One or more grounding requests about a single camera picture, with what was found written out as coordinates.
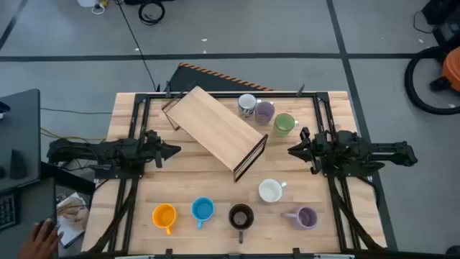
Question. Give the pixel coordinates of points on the dark grey desk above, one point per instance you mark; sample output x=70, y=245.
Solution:
x=32, y=205

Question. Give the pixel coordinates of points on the person's hand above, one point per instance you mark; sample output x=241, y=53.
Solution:
x=39, y=241

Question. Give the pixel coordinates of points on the white paper notebook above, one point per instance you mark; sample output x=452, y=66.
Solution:
x=73, y=234

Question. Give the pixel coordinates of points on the black metal rack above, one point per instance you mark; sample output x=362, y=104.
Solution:
x=287, y=95

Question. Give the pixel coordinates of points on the silver aluminium bar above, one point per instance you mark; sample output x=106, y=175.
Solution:
x=134, y=257
x=334, y=257

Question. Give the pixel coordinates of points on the black mat orange striped edge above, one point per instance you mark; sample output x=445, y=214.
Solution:
x=194, y=81

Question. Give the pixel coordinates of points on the black equipment case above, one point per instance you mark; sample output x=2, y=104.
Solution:
x=445, y=21

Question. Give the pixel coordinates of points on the lavender ribbed mug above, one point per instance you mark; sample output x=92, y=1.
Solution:
x=305, y=218

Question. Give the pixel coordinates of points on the light blue faceted mug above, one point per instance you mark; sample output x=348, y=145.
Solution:
x=203, y=210

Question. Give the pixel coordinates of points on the wooden shelf riser black legs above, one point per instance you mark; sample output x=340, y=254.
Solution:
x=215, y=126

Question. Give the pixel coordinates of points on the orange vacuum cleaner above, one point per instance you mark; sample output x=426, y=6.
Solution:
x=453, y=68

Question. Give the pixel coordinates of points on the smooth purple mug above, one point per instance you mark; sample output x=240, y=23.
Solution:
x=265, y=113

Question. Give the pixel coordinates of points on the green mug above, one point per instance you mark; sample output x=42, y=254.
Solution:
x=284, y=124

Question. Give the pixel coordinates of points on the brown paper bag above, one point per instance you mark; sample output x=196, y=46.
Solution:
x=73, y=214

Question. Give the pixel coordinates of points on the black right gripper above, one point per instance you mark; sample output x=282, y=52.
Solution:
x=321, y=153

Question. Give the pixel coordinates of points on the black keyboard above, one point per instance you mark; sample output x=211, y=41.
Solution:
x=7, y=212

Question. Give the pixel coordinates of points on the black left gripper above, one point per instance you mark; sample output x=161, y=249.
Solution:
x=154, y=149

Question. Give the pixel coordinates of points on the black table clamp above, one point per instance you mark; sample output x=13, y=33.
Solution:
x=296, y=253
x=169, y=253
x=301, y=90

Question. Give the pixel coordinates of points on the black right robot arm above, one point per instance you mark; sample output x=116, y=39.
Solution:
x=370, y=153

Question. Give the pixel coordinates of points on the blue brown glazed mug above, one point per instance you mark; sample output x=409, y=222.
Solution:
x=241, y=218

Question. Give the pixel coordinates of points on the orange mug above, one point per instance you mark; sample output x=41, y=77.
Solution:
x=164, y=216

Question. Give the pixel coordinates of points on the teal mug white inside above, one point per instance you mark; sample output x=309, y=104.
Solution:
x=270, y=190

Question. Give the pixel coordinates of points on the white power strip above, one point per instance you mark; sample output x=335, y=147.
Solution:
x=86, y=3

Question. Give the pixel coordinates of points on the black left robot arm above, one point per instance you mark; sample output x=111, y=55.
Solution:
x=108, y=151

